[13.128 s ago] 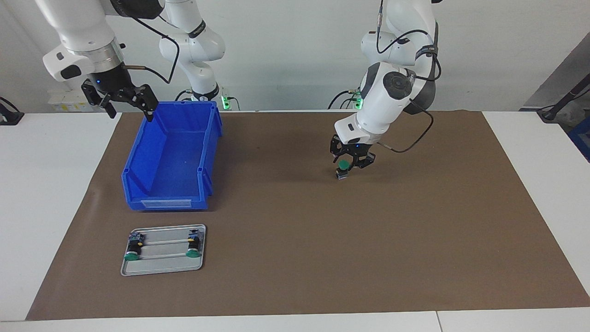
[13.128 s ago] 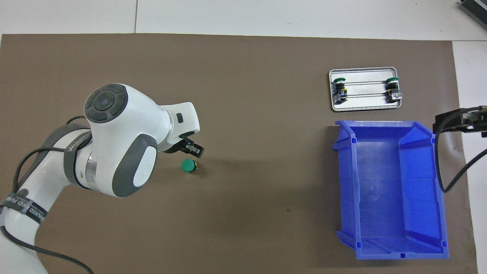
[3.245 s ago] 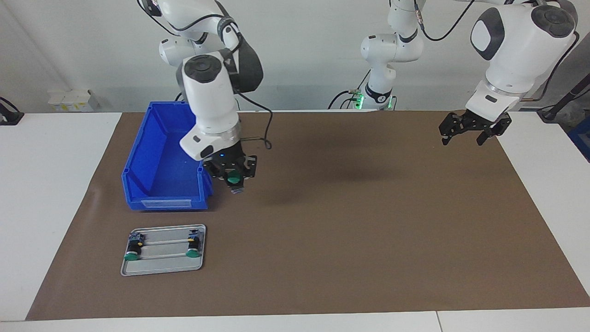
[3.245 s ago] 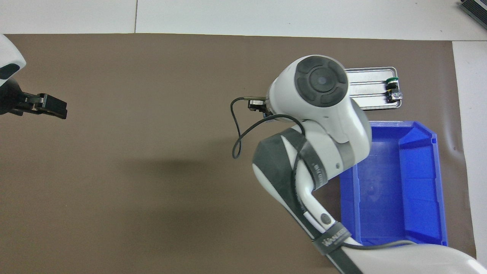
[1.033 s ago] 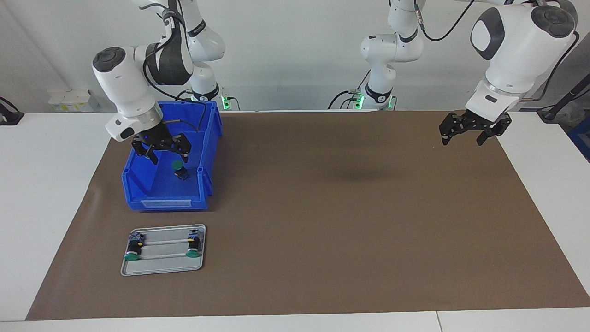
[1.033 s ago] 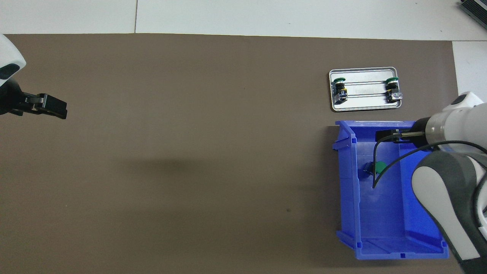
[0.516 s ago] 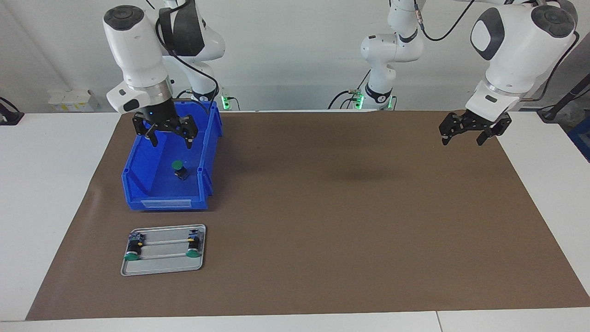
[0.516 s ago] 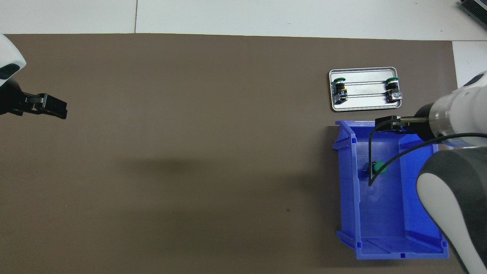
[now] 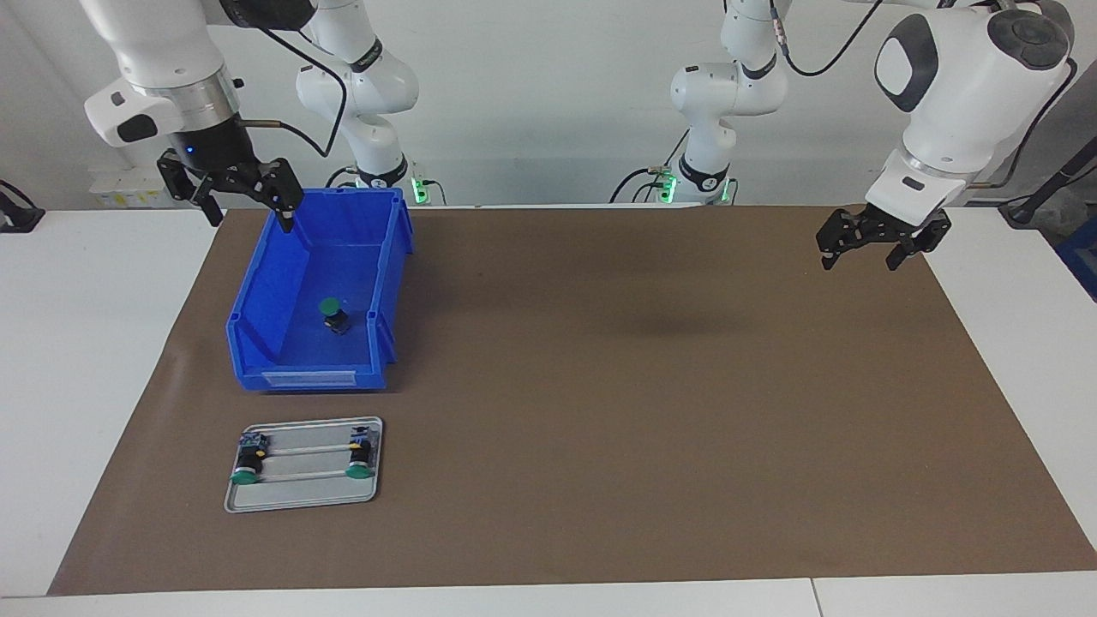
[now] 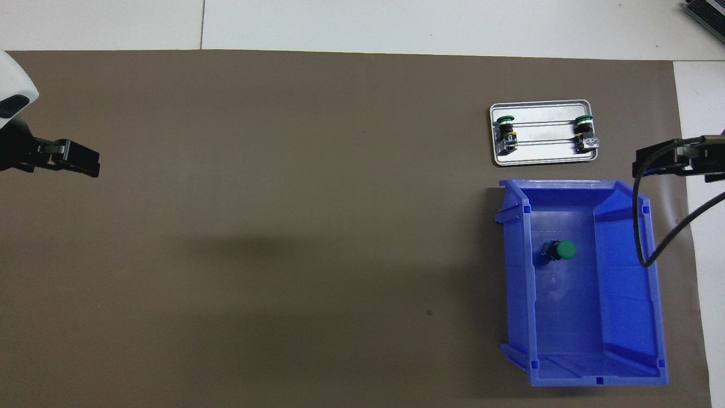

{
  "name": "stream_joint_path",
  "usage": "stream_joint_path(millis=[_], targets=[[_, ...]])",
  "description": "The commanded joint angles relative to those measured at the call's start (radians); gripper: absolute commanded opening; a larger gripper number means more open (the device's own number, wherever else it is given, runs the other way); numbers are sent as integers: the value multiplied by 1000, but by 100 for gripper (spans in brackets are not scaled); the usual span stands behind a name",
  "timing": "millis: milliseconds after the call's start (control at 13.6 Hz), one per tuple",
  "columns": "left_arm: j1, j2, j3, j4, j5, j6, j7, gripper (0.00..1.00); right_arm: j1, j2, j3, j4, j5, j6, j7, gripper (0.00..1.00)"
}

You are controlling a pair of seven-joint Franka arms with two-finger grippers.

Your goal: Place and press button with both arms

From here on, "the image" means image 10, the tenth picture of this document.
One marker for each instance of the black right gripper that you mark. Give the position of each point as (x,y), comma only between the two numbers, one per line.
(711,158)

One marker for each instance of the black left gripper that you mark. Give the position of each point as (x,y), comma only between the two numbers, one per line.
(14,150)

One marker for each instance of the green push button switch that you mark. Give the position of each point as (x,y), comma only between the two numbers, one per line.
(565,250)
(506,135)
(583,133)

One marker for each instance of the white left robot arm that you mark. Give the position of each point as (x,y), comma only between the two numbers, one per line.
(14,85)

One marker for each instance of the grey metal tray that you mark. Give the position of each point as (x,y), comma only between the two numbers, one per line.
(544,153)

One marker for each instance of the grey ribbed device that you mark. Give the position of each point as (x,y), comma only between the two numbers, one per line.
(708,10)

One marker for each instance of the blue plastic storage bin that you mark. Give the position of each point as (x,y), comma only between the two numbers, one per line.
(572,317)

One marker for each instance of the brown table mat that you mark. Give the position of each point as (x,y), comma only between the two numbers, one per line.
(283,170)

